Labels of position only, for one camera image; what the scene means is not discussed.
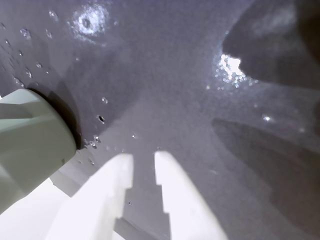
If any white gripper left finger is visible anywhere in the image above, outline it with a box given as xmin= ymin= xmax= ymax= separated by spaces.
xmin=0 ymin=152 xmax=135 ymax=240

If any pale green steel-lined mug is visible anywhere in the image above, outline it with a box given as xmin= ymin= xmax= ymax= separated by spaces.
xmin=0 ymin=88 xmax=78 ymax=209

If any black glossy table mat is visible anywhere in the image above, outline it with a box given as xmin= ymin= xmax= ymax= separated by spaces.
xmin=0 ymin=0 xmax=320 ymax=240

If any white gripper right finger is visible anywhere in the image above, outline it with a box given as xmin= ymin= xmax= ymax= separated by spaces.
xmin=154 ymin=150 xmax=228 ymax=240

